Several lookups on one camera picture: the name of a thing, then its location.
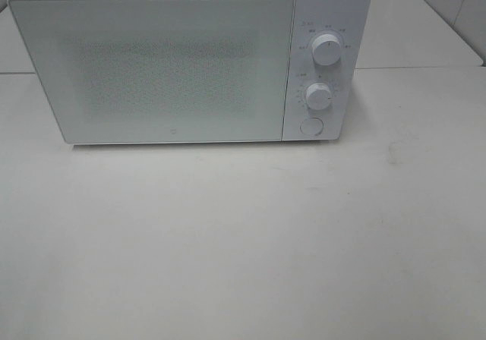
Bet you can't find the white microwave oven body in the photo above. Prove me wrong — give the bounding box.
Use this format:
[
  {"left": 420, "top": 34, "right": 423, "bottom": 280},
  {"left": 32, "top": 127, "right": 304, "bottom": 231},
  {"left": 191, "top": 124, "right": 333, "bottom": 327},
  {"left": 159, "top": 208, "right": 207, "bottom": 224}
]
[{"left": 8, "top": 0, "right": 372, "bottom": 152}]

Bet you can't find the white timer knob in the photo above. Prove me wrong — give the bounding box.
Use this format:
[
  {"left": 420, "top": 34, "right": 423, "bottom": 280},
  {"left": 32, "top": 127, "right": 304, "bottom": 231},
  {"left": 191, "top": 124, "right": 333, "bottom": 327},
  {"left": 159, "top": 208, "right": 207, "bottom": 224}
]
[{"left": 305, "top": 83, "right": 333, "bottom": 111}]

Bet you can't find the upper white power knob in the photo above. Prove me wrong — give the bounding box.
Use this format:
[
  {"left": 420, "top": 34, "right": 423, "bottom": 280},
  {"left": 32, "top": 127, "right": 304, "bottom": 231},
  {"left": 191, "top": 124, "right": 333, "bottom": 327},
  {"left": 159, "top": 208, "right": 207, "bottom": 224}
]
[{"left": 311, "top": 32, "right": 342, "bottom": 67}]

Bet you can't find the white microwave door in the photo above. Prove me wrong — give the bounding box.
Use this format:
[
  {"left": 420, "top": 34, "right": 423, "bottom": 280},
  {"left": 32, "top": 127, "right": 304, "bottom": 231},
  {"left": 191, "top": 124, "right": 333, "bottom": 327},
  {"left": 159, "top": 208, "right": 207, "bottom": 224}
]
[{"left": 11, "top": 0, "right": 294, "bottom": 144}]

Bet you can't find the round white door button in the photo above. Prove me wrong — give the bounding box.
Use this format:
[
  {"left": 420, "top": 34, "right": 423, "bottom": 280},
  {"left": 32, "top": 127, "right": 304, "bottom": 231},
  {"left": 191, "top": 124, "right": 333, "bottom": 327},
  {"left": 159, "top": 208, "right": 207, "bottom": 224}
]
[{"left": 300, "top": 118, "right": 323, "bottom": 137}]

